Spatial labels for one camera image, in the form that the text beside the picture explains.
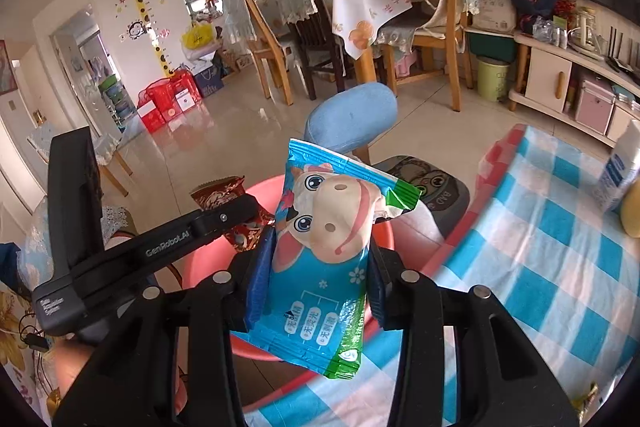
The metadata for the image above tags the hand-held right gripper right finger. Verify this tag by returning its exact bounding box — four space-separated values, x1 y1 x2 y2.
365 242 581 427

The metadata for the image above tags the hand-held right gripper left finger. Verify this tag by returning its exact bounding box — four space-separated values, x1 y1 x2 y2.
52 227 277 427

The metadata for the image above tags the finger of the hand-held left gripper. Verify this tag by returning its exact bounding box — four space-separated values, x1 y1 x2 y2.
192 195 276 249

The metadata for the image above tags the small red snack packet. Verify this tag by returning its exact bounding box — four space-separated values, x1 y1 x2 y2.
189 176 277 254

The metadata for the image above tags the pink plastic basin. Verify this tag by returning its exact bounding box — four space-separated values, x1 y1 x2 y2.
181 174 397 414

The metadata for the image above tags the blue cow print packet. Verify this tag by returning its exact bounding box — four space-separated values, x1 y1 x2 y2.
230 137 423 381

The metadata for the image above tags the black cartoon print stool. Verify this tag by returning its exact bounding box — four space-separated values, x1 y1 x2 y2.
374 155 471 239

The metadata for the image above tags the blue cushioned stool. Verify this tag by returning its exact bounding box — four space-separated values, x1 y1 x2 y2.
304 82 399 154

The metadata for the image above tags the light wooden chair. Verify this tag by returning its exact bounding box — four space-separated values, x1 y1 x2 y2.
239 0 297 106

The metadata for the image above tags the yellow bag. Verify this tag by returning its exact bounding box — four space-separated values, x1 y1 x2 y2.
180 21 219 51

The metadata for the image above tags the dark wooden chair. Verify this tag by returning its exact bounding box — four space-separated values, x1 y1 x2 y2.
294 0 352 101

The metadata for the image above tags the green waste bin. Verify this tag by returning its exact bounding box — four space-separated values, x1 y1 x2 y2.
476 56 512 104

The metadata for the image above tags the orange print white tablecloth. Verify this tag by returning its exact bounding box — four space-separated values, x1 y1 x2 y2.
331 0 417 61

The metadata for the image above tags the small yellow pear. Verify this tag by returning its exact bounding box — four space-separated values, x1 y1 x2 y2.
619 191 640 239

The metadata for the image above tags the wooden chair with lace cover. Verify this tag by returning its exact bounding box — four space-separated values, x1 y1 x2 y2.
396 0 479 113

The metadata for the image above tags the white plastic bottle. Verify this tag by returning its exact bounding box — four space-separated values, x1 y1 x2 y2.
594 119 640 214

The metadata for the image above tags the cream TV cabinet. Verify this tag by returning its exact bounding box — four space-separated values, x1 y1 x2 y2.
507 31 640 148

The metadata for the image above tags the pink storage box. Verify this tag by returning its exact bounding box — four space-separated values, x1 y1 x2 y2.
574 73 617 134

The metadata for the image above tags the white printed sack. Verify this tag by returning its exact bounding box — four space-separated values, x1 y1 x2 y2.
471 0 517 34

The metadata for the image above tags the white electric kettle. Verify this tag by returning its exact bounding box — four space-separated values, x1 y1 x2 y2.
569 6 607 56

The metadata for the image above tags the giraffe height wall sticker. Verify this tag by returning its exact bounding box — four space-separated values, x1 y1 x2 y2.
121 0 177 78

